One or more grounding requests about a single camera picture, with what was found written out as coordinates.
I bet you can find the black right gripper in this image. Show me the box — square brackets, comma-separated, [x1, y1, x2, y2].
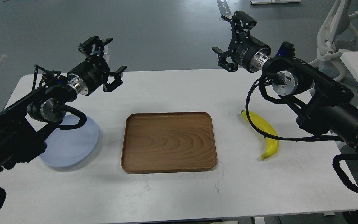
[212, 11, 271, 73]

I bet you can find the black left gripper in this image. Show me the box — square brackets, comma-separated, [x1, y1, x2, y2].
[67, 36, 127, 96]

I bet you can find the light blue plate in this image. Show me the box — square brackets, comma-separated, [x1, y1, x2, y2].
[39, 116, 99, 168]

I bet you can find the yellow banana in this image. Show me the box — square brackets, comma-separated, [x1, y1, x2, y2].
[249, 111, 280, 160]

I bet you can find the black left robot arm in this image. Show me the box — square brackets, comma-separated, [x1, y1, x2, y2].
[0, 36, 127, 172]

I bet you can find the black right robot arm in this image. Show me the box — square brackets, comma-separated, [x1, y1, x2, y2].
[212, 11, 358, 163]

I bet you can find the brown wooden tray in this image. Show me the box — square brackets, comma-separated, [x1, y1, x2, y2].
[121, 112, 218, 174]

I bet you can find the white office chair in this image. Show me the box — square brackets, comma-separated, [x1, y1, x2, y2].
[308, 0, 358, 106]

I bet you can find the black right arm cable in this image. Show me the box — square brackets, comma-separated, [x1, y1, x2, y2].
[245, 73, 345, 142]

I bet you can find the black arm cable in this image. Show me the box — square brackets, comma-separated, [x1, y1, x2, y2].
[55, 105, 88, 130]
[245, 73, 345, 142]

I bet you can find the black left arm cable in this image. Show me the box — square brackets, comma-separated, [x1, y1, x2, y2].
[55, 105, 88, 130]

